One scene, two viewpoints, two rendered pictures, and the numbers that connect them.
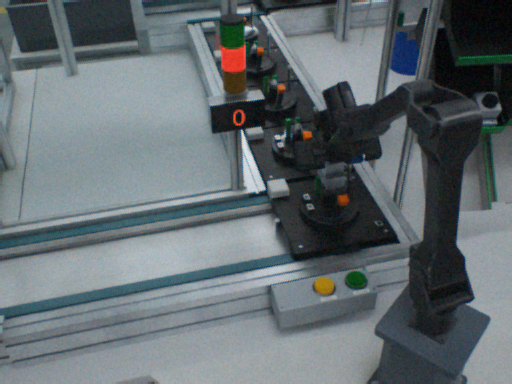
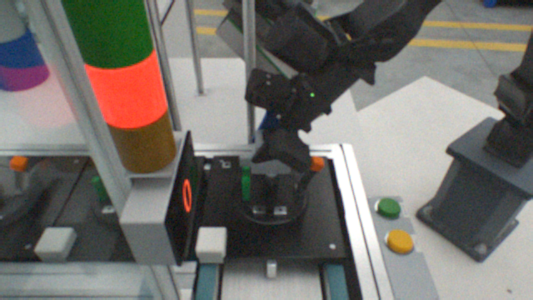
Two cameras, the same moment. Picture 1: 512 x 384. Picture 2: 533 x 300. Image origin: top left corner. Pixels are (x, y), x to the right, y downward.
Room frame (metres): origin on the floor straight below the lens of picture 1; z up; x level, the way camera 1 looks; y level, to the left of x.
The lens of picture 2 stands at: (0.92, 0.24, 1.48)
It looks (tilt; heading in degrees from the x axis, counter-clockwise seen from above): 42 degrees down; 283
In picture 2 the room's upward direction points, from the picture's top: straight up
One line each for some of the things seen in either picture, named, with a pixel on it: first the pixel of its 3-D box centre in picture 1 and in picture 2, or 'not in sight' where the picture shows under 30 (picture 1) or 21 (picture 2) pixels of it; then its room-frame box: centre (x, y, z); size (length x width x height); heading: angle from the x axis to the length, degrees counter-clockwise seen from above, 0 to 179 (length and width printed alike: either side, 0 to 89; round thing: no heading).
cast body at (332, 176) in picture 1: (329, 164); (265, 149); (1.01, -0.18, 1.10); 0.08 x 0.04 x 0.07; 13
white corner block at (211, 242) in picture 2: (277, 190); (211, 245); (1.07, -0.06, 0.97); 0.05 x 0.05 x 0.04; 12
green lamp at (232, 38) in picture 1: (232, 32); (109, 18); (1.07, 0.03, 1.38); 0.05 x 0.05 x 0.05
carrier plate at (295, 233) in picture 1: (328, 212); (270, 202); (1.00, -0.18, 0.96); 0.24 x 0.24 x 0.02; 12
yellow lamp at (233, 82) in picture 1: (234, 77); (142, 133); (1.07, 0.03, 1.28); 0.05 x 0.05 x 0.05
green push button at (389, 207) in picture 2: (356, 280); (388, 208); (0.78, -0.21, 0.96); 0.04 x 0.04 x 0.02
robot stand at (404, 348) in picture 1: (423, 356); (485, 189); (0.60, -0.30, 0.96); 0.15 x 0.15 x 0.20; 50
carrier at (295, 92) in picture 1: (273, 91); not in sight; (1.49, -0.07, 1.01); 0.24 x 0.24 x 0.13; 12
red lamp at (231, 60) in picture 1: (233, 55); (127, 83); (1.07, 0.03, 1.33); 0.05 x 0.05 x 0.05
